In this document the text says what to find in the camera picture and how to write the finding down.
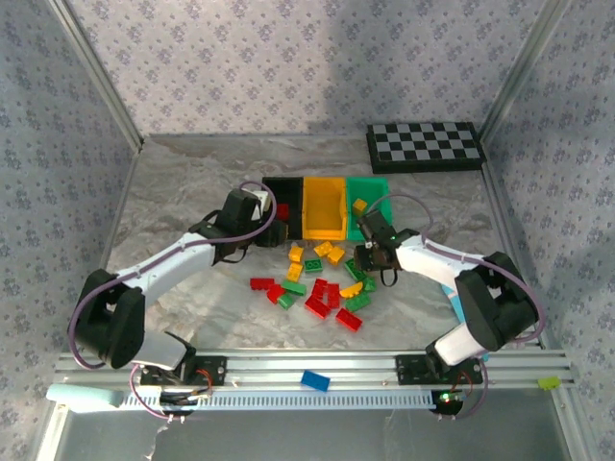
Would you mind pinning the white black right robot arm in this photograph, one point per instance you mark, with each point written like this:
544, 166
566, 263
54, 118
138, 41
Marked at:
432, 261

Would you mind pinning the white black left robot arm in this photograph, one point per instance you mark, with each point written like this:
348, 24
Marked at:
158, 269

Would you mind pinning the black plastic bin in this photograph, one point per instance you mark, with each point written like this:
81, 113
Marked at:
293, 192

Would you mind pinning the yellow plastic bin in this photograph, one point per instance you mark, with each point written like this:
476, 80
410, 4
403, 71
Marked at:
322, 201

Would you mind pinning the green plastic bin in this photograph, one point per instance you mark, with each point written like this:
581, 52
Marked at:
372, 189

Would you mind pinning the black grey chessboard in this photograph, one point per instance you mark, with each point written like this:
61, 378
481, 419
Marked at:
423, 144

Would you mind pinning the blue lego brick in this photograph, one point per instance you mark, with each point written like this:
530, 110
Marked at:
314, 380

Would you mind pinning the right circuit board with LED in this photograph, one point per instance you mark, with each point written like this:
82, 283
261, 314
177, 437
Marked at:
447, 401

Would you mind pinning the left circuit board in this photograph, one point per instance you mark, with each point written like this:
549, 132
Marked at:
182, 398

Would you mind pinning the lime green lego brick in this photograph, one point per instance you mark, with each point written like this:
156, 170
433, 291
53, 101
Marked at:
549, 382

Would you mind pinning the light blue foam piece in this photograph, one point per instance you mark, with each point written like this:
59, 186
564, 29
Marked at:
81, 396

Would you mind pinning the aluminium frame bar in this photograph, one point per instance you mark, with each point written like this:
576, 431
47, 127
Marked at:
506, 216
101, 77
117, 216
523, 72

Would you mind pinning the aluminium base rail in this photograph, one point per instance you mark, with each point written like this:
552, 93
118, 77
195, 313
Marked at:
312, 360

